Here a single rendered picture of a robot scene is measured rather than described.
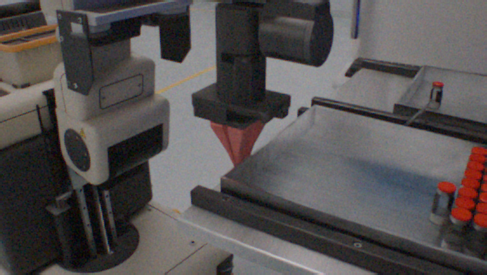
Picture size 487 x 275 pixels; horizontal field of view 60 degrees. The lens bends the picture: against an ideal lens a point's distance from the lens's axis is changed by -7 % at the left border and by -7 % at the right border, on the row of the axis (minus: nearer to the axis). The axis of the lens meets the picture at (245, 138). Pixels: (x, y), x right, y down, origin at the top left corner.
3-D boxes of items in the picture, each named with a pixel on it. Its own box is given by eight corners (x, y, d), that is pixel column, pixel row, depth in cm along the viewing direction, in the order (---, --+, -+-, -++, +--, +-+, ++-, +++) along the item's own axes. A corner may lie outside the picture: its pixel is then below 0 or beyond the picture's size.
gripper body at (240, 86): (264, 129, 48) (266, 63, 45) (190, 109, 53) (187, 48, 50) (292, 110, 53) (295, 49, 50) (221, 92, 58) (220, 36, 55)
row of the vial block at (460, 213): (480, 179, 57) (489, 149, 55) (459, 258, 43) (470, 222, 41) (464, 175, 58) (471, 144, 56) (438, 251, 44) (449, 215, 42)
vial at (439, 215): (450, 217, 49) (458, 184, 47) (446, 228, 48) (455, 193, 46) (431, 212, 50) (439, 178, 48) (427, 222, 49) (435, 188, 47)
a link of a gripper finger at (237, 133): (242, 186, 53) (243, 113, 49) (194, 170, 56) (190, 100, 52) (270, 163, 58) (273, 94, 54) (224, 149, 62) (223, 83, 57)
